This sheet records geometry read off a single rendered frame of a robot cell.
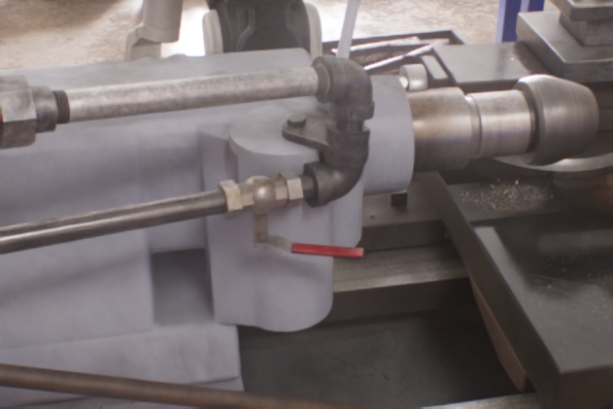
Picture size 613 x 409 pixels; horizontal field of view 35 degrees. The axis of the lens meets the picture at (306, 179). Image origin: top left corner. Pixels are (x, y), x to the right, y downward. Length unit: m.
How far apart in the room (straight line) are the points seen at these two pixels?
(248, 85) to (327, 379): 0.58
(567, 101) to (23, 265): 0.51
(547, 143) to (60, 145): 0.44
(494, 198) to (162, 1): 0.72
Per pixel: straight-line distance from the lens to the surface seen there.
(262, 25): 1.42
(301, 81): 0.69
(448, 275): 1.17
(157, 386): 0.78
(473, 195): 1.14
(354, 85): 0.71
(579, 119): 0.94
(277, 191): 0.72
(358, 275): 1.15
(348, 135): 0.72
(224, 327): 0.85
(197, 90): 0.65
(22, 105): 0.60
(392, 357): 1.21
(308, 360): 1.20
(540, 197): 1.15
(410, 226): 1.19
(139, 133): 0.80
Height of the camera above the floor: 1.51
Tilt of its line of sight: 30 degrees down
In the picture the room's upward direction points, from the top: straight up
